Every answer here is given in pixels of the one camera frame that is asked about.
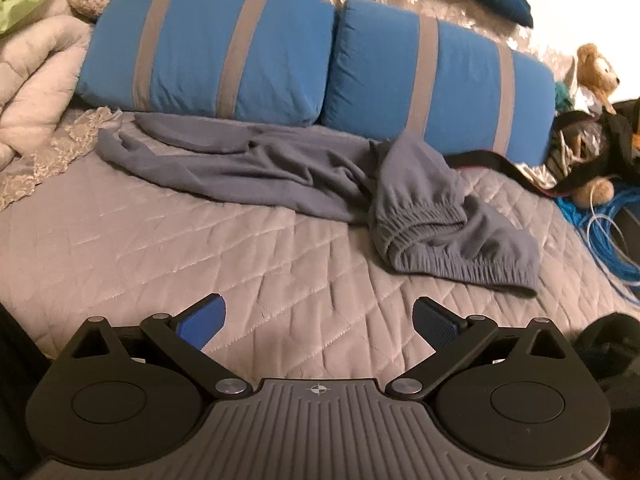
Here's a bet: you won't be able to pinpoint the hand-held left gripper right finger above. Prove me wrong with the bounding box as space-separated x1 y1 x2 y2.
385 296 581 401

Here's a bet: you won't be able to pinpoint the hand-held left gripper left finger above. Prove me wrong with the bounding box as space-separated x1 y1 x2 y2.
60 294 253 401

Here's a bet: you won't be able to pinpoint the grey-blue pants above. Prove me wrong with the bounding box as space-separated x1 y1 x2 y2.
96 112 542 298

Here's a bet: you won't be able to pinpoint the dark cloth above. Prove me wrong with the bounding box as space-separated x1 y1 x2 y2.
572 312 640 411

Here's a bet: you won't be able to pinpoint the cream lace cloth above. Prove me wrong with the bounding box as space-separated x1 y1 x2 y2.
0 106 123 211

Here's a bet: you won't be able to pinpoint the blue grey-striped pillow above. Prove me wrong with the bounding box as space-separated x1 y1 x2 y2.
75 0 337 128
320 0 557 167

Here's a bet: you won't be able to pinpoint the teal cloth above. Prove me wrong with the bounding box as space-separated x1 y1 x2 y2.
554 80 576 111

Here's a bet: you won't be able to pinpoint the brown teddy bear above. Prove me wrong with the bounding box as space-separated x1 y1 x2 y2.
570 44 623 208

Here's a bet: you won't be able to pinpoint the white puffy comforter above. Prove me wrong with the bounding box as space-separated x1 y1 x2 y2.
0 0 96 171

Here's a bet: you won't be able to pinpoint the blue cable coil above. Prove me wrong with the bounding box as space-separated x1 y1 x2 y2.
555 182 640 306

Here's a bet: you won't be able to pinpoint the white cable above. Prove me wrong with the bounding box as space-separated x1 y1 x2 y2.
586 175 640 243

